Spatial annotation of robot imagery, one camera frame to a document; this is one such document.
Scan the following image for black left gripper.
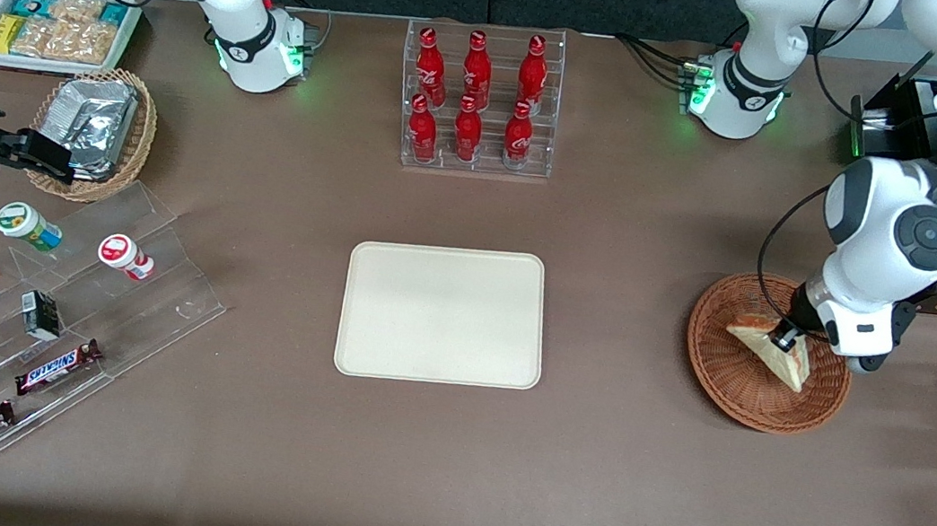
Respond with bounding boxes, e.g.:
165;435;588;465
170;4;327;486
767;276;836;359

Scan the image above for triangular sandwich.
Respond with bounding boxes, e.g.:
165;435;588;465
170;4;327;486
719;308;818;396

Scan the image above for round brown wicker basket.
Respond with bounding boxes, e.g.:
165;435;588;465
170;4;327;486
676;264;864;443

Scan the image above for oval wicker basket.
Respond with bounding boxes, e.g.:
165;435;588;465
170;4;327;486
21;58;164;212

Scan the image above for cream rectangular plastic tray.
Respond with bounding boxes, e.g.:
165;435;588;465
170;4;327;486
332;231;558;400

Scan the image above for green lid cup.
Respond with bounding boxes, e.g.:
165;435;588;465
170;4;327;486
0;198;67;257

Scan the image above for silver foil package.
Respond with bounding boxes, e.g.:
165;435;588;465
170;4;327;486
37;71;141;184

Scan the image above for yellow snack pack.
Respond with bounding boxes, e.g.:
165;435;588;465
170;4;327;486
0;13;25;57

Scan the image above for clear granola bag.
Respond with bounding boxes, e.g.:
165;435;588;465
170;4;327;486
11;0;122;68

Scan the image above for red lid cup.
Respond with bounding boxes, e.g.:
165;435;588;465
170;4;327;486
94;230;160;285

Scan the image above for small black carton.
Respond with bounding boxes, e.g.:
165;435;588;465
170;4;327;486
15;287;68;344

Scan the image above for clear acrylic tiered stand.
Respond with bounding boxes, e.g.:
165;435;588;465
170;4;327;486
0;162;244;512

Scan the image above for red cola bottle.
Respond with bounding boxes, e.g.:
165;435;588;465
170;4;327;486
457;29;499;111
449;94;488;165
513;32;555;117
499;98;539;171
402;92;445;165
410;26;455;109

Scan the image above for clear acrylic bottle rack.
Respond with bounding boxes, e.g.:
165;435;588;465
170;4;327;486
390;10;570;186

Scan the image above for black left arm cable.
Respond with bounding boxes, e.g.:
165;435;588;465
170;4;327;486
749;0;937;348

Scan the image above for black left base cables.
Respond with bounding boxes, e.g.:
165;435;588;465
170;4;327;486
609;32;700;91

